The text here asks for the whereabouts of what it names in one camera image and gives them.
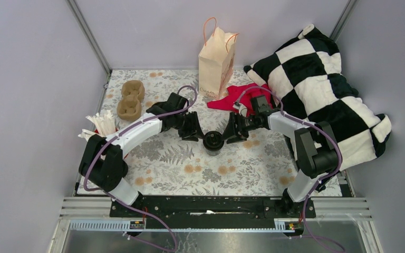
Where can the black white checkered blanket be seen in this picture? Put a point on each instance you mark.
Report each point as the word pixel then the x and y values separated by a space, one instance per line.
pixel 305 73

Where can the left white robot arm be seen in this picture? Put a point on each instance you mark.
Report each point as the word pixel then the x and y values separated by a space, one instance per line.
pixel 103 159

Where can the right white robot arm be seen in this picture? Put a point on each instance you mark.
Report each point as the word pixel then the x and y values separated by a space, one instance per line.
pixel 317 152

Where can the beige paper bag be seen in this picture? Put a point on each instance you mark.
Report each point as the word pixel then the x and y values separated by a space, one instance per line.
pixel 215 60

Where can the floral table mat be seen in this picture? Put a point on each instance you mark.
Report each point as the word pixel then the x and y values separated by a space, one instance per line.
pixel 165 164

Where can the dark translucent coffee cup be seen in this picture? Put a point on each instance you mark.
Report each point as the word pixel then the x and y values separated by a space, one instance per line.
pixel 212 152

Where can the brown pulp cup carrier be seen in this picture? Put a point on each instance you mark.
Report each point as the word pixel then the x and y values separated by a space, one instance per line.
pixel 129 107

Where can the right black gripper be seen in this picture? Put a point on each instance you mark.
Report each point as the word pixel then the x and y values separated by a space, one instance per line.
pixel 230 130

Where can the black cup lid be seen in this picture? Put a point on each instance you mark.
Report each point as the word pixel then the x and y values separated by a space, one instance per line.
pixel 213 141

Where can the red cloth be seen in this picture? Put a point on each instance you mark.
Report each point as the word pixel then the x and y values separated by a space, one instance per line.
pixel 244 93

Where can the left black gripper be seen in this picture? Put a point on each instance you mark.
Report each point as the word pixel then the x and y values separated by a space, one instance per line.
pixel 194 127

